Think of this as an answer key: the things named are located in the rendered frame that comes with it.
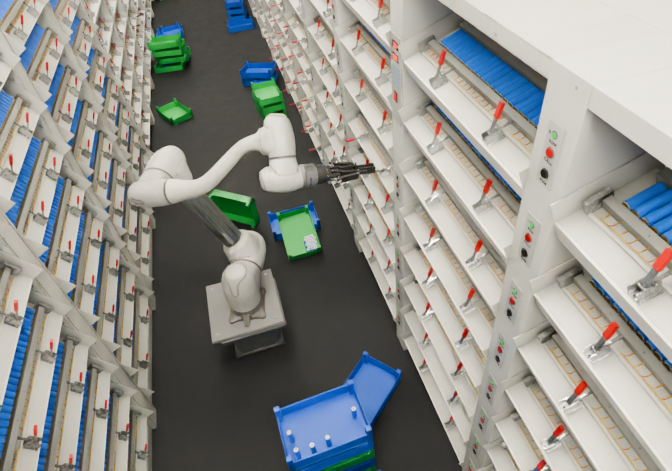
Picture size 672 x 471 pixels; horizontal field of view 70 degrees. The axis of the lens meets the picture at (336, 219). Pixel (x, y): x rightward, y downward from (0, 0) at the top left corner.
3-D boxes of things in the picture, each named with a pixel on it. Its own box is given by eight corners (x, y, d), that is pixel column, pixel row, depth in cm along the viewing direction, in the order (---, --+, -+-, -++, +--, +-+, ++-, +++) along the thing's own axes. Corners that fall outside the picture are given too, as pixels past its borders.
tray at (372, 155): (398, 208, 185) (389, 193, 178) (351, 129, 228) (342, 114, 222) (444, 182, 182) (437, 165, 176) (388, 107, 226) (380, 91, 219)
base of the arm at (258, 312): (228, 331, 228) (225, 325, 224) (230, 293, 244) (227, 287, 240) (266, 325, 229) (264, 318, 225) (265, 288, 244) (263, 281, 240)
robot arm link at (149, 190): (158, 188, 182) (169, 165, 191) (116, 193, 185) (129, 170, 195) (173, 212, 191) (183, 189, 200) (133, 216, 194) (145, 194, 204)
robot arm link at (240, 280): (225, 312, 229) (212, 285, 214) (234, 282, 242) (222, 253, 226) (258, 313, 227) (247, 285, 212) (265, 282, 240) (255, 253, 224)
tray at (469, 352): (482, 398, 148) (471, 382, 139) (407, 260, 192) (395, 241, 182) (541, 367, 146) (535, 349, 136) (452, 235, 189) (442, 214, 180)
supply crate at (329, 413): (290, 471, 162) (286, 462, 157) (277, 416, 177) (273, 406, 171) (373, 439, 167) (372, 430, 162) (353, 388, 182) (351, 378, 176)
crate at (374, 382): (368, 433, 209) (367, 426, 203) (330, 410, 218) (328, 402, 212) (401, 379, 226) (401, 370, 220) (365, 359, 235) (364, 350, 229)
